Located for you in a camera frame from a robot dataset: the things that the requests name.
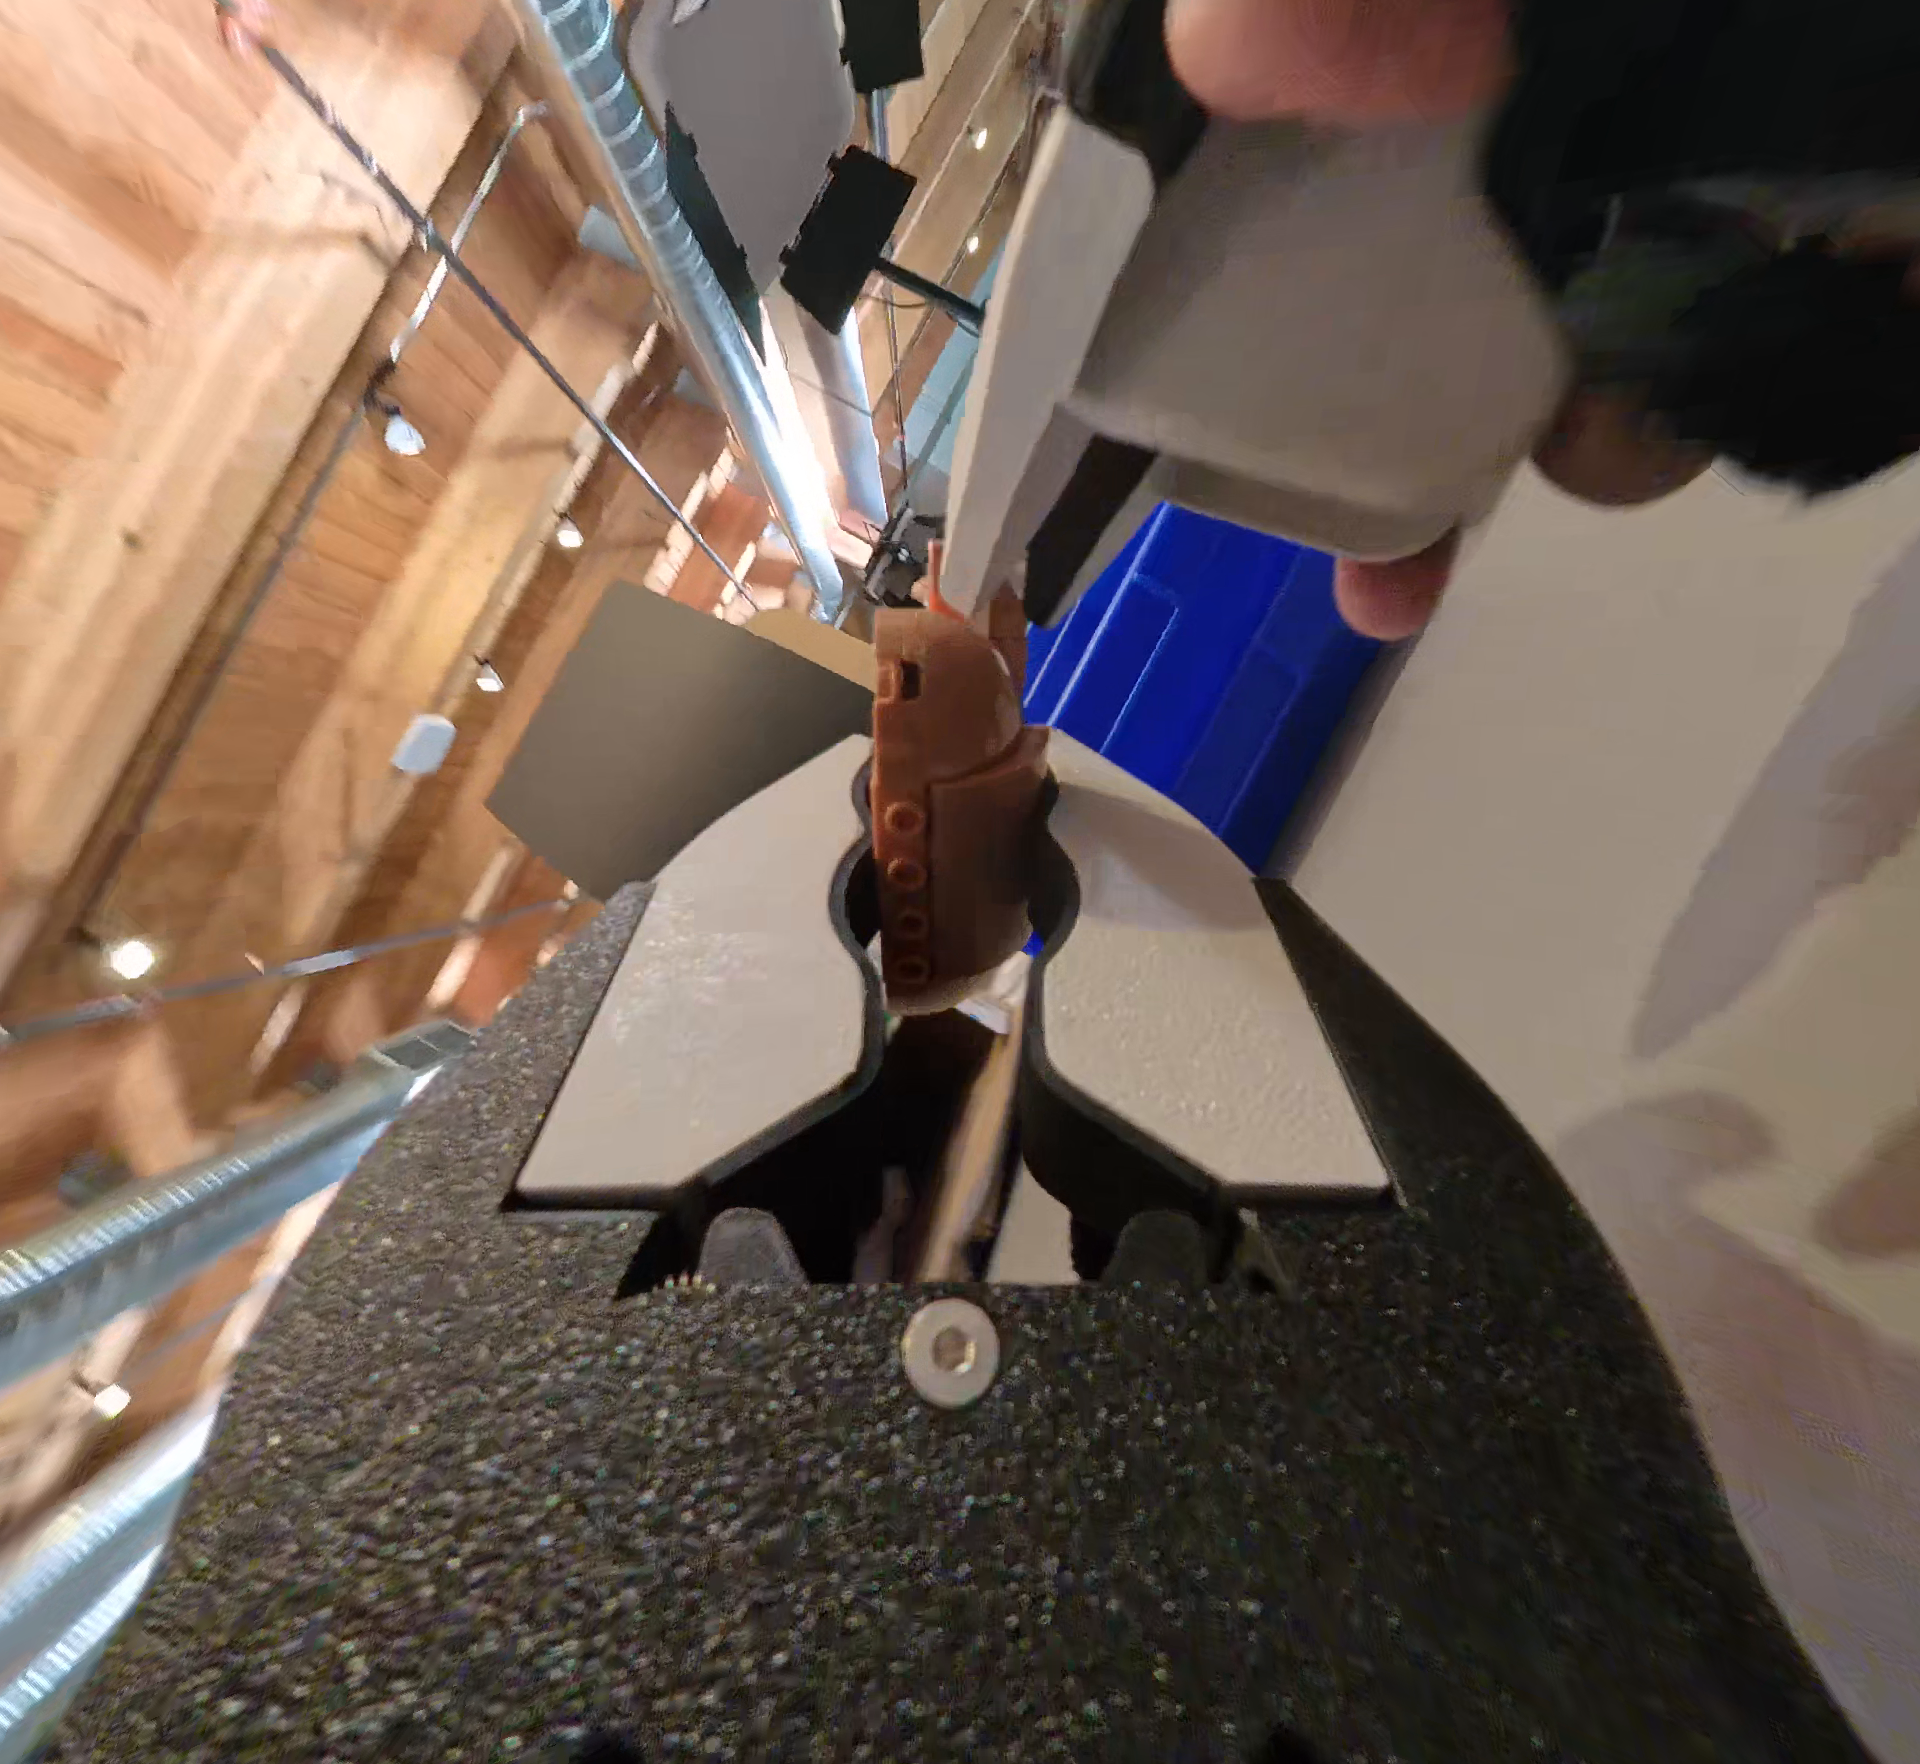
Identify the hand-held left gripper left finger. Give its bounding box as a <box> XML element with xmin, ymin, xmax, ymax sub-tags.
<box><xmin>515</xmin><ymin>736</ymin><xmax>888</xmax><ymax>1210</ymax></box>

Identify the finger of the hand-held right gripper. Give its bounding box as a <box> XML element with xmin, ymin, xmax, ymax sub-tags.
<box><xmin>938</xmin><ymin>106</ymin><xmax>1161</xmax><ymax>641</ymax></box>

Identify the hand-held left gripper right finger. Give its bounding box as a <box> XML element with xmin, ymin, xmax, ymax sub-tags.
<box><xmin>1025</xmin><ymin>729</ymin><xmax>1398</xmax><ymax>1210</ymax></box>

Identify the brown brick-built toy animal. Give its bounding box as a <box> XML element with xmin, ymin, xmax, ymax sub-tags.
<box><xmin>870</xmin><ymin>541</ymin><xmax>1056</xmax><ymax>1016</ymax></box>

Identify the blue plastic bin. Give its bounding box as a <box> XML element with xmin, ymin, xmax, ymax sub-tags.
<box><xmin>1020</xmin><ymin>495</ymin><xmax>1390</xmax><ymax>959</ymax></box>

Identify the black tripod stand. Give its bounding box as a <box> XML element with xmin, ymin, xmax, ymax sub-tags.
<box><xmin>862</xmin><ymin>256</ymin><xmax>993</xmax><ymax>610</ymax></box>

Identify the black wood-edged divider panel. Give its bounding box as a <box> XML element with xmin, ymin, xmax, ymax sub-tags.
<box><xmin>484</xmin><ymin>579</ymin><xmax>876</xmax><ymax>902</ymax></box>

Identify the grey studio light panel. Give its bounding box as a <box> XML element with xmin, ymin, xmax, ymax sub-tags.
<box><xmin>620</xmin><ymin>0</ymin><xmax>927</xmax><ymax>362</ymax></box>

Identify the silver ventilation duct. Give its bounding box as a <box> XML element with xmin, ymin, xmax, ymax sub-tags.
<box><xmin>0</xmin><ymin>1028</ymin><xmax>453</xmax><ymax>1721</ymax></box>
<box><xmin>436</xmin><ymin>0</ymin><xmax>846</xmax><ymax>617</ymax></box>

